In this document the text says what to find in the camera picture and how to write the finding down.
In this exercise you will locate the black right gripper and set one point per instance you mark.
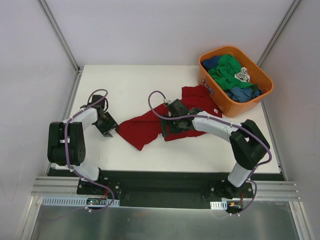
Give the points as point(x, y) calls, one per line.
point(165, 127)

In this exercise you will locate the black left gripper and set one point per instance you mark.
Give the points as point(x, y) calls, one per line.
point(108, 124)

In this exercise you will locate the red t shirt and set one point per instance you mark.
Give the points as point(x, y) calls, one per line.
point(142, 130)

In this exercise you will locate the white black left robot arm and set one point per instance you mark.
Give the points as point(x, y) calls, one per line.
point(66, 140)

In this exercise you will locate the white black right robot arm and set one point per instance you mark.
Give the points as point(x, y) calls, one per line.
point(248, 144)

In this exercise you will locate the dark blue t shirt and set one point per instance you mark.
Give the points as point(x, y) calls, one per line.
point(210, 63)

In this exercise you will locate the green t shirt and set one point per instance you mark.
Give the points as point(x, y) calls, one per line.
point(229, 73)

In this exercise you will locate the orange plastic bin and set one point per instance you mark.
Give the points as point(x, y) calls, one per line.
point(229, 107)

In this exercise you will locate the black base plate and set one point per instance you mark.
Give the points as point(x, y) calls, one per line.
point(170, 200)

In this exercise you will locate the left grey cable duct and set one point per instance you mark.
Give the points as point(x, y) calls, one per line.
point(79, 202)

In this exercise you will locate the grey cable duct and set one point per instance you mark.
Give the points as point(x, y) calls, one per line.
point(79, 202)
point(219, 205)

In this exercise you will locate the right grey cable duct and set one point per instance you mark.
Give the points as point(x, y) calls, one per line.
point(219, 205)

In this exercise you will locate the aluminium frame rail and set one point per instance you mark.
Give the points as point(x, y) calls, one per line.
point(70, 186)

